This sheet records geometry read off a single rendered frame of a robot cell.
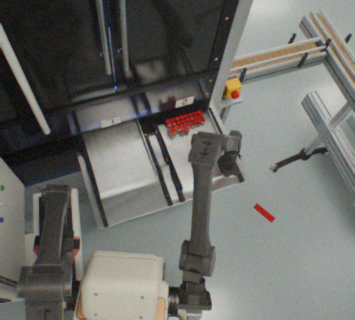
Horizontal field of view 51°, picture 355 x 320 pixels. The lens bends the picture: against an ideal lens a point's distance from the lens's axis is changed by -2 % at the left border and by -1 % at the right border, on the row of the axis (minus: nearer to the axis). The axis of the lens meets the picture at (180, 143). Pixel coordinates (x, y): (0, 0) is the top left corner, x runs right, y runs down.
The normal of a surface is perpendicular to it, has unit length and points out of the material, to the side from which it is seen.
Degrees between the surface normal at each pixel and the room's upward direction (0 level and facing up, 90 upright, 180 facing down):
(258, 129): 0
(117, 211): 0
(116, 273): 42
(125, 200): 0
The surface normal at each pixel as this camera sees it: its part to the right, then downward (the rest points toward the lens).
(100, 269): 0.10, -0.93
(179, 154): 0.08, -0.44
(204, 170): -0.31, 0.33
